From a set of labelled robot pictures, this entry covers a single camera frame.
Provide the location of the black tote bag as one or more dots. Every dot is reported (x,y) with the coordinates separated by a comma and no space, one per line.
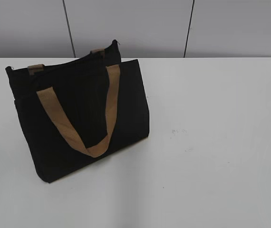
(52,156)

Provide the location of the tan front bag handle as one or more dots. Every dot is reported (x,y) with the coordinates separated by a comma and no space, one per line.
(84,109)

